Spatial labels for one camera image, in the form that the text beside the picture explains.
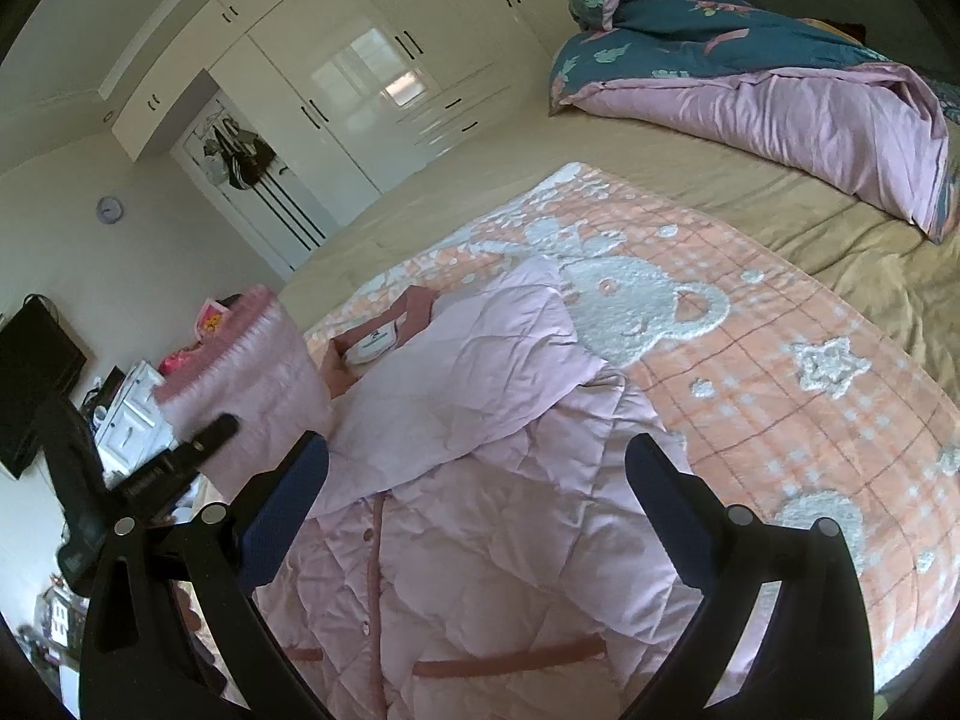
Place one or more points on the white glossy wardrobe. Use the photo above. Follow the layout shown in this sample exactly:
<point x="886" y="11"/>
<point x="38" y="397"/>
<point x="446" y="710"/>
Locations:
<point x="354" y="95"/>

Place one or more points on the white door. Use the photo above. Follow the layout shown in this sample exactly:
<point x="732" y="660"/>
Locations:
<point x="279" y="216"/>

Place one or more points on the teal and pink duvet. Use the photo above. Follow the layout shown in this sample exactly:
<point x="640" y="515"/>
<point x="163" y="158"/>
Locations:
<point x="794" y="91"/>

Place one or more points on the pink quilted jacket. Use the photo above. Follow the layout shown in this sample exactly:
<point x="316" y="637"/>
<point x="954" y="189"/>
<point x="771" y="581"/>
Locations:
<point x="476" y="551"/>

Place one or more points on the bed with tan sheet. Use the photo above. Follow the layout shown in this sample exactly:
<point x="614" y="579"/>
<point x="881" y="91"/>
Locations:
<point x="883" y="267"/>

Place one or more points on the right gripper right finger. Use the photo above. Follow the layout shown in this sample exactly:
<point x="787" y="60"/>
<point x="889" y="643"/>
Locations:
<point x="815" y="658"/>

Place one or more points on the pink cartoon blanket pile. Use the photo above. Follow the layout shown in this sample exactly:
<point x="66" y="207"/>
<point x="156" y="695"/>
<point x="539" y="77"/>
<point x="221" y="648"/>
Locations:
<point x="207" y="324"/>

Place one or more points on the orange plaid bear blanket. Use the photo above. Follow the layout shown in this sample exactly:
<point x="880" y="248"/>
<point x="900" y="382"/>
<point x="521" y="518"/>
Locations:
<point x="787" y="398"/>

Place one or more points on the black wall television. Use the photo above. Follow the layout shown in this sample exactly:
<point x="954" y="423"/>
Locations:
<point x="39" y="359"/>

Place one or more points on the white drawer chest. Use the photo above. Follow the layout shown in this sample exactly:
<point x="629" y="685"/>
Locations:
<point x="133" y="429"/>

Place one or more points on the round wall clock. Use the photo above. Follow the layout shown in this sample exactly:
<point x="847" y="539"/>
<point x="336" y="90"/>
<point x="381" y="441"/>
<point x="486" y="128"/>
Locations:
<point x="109" y="210"/>

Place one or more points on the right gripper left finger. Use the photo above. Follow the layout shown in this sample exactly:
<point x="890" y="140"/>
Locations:
<point x="137" y="658"/>

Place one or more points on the bags hanging on door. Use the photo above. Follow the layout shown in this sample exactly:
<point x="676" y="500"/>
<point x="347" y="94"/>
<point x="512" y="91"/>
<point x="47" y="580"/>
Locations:
<point x="236" y="157"/>

